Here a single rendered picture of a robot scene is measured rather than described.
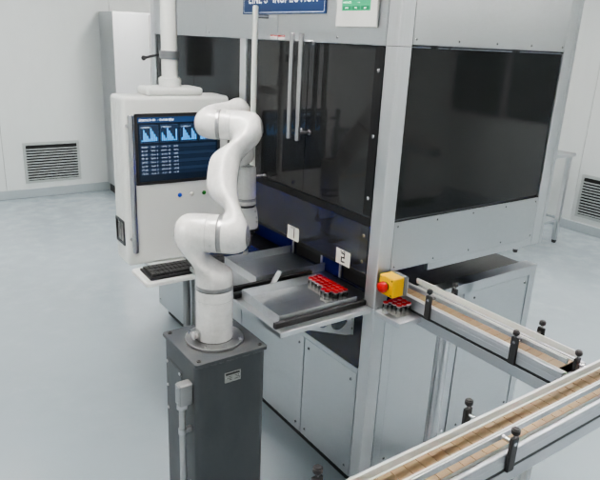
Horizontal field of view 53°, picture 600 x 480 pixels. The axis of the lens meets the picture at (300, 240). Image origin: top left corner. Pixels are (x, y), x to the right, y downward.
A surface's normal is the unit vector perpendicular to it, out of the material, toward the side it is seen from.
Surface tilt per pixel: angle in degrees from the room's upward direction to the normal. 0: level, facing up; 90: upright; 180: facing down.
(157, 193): 90
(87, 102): 90
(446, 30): 90
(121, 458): 0
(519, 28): 90
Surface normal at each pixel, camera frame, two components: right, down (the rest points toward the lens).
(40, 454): 0.04, -0.95
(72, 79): 0.57, 0.28
